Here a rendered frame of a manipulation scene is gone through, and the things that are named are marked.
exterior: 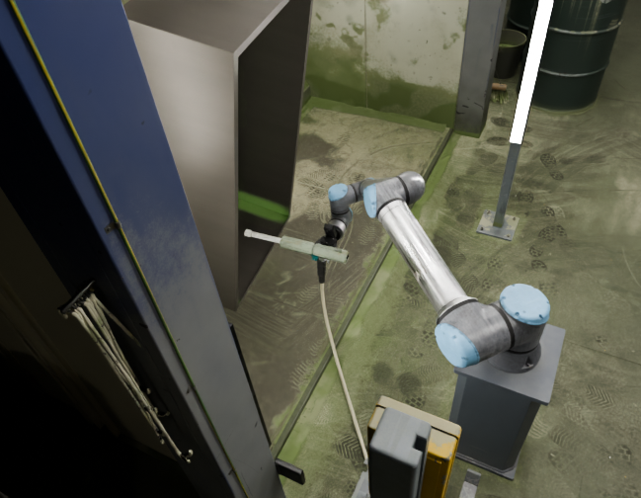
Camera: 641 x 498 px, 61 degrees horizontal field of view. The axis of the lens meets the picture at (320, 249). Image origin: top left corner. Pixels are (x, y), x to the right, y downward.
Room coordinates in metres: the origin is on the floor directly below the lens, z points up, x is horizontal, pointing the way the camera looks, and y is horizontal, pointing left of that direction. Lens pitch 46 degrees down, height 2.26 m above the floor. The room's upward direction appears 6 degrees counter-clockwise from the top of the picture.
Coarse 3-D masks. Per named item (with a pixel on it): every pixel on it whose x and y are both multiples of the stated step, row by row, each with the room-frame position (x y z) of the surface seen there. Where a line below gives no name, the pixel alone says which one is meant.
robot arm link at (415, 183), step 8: (400, 176) 1.55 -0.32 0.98; (408, 176) 1.55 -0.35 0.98; (416, 176) 1.56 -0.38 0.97; (352, 184) 1.98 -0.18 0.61; (360, 184) 1.95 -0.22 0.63; (368, 184) 1.86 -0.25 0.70; (408, 184) 1.51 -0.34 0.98; (416, 184) 1.52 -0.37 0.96; (424, 184) 1.56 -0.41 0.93; (360, 192) 1.92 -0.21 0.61; (416, 192) 1.50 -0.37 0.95; (360, 200) 1.92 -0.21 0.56; (416, 200) 1.50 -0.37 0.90
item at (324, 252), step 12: (276, 240) 1.72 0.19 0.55; (288, 240) 1.70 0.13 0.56; (300, 240) 1.70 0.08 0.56; (300, 252) 1.66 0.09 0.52; (312, 252) 1.64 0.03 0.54; (324, 252) 1.62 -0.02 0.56; (336, 252) 1.61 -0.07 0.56; (348, 252) 1.61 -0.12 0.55; (324, 264) 1.62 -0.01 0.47; (324, 276) 1.62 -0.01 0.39
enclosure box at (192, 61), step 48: (144, 0) 1.54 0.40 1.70; (192, 0) 1.56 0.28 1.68; (240, 0) 1.58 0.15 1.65; (288, 0) 1.65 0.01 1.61; (144, 48) 1.42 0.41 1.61; (192, 48) 1.36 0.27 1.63; (240, 48) 1.35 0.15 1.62; (288, 48) 1.91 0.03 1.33; (192, 96) 1.38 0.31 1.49; (240, 96) 2.02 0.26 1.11; (288, 96) 1.93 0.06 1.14; (192, 144) 1.40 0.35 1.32; (240, 144) 2.04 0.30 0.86; (288, 144) 1.94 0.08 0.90; (192, 192) 1.43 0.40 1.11; (240, 192) 2.07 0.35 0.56; (288, 192) 1.96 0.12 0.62; (240, 240) 1.81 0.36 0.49; (240, 288) 1.54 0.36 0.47
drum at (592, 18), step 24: (576, 0) 3.27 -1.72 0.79; (600, 0) 3.23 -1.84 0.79; (624, 0) 3.28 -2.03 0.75; (552, 24) 3.34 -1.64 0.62; (576, 24) 3.25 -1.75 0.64; (600, 24) 3.23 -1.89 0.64; (552, 48) 3.31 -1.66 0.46; (576, 48) 3.24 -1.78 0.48; (600, 48) 3.24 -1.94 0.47; (552, 72) 3.28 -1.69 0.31; (576, 72) 3.23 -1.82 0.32; (600, 72) 3.27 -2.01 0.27; (552, 96) 3.26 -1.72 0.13; (576, 96) 3.22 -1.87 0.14
